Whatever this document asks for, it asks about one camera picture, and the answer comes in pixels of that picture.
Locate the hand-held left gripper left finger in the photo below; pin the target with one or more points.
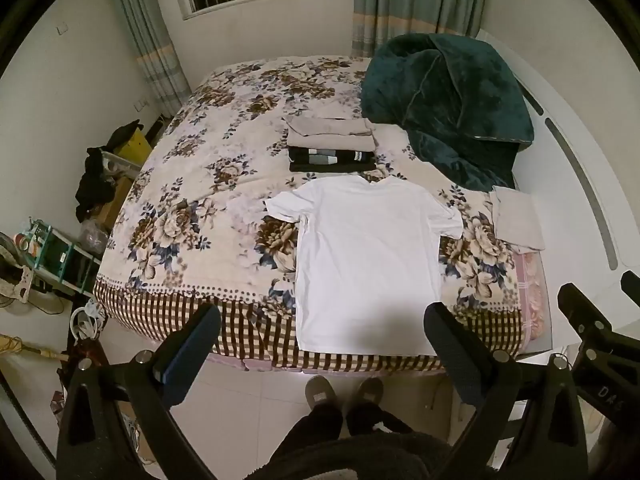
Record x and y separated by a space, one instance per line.
191 354

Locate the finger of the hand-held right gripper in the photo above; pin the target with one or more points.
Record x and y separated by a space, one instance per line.
582 307
632 287

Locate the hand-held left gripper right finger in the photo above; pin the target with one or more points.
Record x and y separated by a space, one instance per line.
450 355

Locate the white t-shirt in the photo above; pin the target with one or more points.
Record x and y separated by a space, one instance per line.
365 260

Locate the pink bedsheet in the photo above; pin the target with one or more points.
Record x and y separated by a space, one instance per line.
532 290

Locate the person's right grey slipper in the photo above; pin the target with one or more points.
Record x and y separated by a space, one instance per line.
367 391

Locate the person's grey slipper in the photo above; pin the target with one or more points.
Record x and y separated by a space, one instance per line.
367 391
320 390

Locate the person's right leg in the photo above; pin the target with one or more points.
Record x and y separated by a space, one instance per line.
372 420

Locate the person's leg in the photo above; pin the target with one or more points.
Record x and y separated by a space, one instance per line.
372 420
315 427

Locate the beige pillowcase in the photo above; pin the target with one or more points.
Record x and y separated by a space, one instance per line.
515 215

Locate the person's left grey slipper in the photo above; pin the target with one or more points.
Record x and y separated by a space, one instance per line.
320 390

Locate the person's dark fleece top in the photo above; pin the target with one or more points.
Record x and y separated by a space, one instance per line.
360 457

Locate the white headboard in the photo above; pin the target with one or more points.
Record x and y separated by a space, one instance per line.
575 160

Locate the person's left leg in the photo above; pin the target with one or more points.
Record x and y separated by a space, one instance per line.
315 427

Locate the clear plastic bag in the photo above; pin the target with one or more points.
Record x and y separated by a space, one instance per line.
94 237

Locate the teal shelf rack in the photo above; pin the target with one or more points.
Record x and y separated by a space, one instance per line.
62 255

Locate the cardboard box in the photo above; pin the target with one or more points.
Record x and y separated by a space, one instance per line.
115 205

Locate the floral bedspread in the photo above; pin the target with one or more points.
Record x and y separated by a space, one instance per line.
200 185

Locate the black clothing heap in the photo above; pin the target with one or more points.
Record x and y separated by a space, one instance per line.
97 180

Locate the white rack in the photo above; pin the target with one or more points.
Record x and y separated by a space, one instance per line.
120 166

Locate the yellow box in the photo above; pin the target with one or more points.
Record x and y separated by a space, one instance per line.
135 150

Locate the folded black garment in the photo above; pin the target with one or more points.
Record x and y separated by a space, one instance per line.
300 161

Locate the dark green plush blanket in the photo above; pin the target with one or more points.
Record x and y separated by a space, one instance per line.
450 100

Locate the folded beige garment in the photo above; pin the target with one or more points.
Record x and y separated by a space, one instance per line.
325 132

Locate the grey-green striped curtain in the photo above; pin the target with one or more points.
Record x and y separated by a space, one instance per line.
150 35
400 0

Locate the white wall socket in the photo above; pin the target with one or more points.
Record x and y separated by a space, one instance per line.
142 106

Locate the white wall switch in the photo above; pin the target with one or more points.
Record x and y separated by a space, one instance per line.
62 29

